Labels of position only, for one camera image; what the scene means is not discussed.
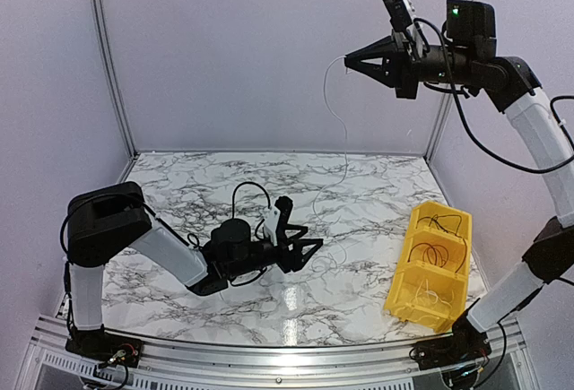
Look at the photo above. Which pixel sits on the yellow plastic bin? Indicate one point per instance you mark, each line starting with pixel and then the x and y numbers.
pixel 430 284

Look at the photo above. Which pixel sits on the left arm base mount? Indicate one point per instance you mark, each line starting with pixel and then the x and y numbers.
pixel 104 347

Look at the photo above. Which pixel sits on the aluminium front rail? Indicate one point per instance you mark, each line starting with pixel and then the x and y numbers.
pixel 173 364

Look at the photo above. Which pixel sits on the left aluminium frame post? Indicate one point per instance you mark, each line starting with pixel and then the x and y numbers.
pixel 112 80

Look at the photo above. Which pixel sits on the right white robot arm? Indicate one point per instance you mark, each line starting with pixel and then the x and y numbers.
pixel 514 90

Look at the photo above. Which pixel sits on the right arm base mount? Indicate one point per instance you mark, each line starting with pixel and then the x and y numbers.
pixel 463 344

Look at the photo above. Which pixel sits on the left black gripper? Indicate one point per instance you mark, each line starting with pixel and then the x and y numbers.
pixel 296 261

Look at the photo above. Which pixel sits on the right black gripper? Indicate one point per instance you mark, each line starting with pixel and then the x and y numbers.
pixel 403 66

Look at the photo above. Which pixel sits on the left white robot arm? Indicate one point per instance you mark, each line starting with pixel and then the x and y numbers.
pixel 101 224

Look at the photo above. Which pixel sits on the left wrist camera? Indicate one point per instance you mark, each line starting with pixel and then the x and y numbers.
pixel 237 229

